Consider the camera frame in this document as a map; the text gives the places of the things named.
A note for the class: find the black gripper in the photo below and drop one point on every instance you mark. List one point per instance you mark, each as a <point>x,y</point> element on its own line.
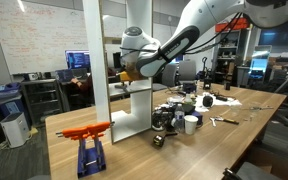
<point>126,83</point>

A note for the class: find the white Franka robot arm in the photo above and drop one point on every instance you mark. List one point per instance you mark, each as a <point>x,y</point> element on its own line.
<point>197,20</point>

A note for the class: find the white wooden shelf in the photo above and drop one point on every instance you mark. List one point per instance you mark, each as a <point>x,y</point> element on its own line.
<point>97,66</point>

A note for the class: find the dark switched-off monitor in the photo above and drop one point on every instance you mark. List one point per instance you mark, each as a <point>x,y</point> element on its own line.
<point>116,60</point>

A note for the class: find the person in red hoodie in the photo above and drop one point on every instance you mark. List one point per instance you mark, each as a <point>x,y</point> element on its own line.
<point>84,83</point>

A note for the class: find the gray office chair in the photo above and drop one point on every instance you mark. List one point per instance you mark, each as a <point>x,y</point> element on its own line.
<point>187,70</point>
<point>169,75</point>

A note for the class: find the monitor showing code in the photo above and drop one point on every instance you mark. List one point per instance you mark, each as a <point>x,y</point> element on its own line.
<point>77,60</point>

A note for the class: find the open dark laptop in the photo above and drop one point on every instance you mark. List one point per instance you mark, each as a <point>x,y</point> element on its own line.
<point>65,76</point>

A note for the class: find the clear plastic water bottle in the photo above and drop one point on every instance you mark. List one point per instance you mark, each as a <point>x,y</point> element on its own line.
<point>179,120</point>

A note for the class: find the black yellow tape measure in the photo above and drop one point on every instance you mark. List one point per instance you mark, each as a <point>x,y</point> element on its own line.
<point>159,141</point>

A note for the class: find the white paper cup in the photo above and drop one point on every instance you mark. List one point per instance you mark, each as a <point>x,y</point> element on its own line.
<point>191,126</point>

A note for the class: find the blue cardboard box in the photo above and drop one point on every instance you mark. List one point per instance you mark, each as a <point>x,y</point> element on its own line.
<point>200,118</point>

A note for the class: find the round black speaker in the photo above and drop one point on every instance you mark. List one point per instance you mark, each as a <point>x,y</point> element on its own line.
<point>207,101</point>

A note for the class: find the black drawer cart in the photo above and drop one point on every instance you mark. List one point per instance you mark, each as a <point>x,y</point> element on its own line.
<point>42,101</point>

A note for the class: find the blue screwdriver stand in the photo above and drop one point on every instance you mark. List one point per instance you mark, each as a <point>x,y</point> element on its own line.
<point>90,163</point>

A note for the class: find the black power adapter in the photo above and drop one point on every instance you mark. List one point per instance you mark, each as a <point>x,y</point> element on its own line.
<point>221,98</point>

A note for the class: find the small black cup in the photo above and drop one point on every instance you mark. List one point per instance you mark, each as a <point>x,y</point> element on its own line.
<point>227,86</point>

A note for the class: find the large whiteboard with writing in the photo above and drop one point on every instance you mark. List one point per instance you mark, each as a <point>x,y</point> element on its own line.
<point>34,33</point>

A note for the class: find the white paper sheets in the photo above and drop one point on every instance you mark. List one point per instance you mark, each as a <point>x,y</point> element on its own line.
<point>230,101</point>

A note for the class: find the metal storage rack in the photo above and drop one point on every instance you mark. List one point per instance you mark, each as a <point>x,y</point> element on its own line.
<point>230,56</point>

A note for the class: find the blue recycling bin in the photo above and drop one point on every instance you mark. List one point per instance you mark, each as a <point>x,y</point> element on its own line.
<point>9,100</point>

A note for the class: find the orange storage bin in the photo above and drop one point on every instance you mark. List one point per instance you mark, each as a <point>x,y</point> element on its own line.
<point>232,26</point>

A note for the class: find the white air purifier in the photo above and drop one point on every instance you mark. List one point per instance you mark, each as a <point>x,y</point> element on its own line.
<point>15,130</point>

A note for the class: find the tilted lit monitor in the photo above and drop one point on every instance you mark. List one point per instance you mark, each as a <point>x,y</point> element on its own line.
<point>260,65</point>

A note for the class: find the gray padded seat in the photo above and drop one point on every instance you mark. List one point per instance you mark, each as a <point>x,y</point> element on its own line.
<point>257,171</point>

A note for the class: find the tan green wrist camera mount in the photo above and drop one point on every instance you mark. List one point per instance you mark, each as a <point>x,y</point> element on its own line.
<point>129,76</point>

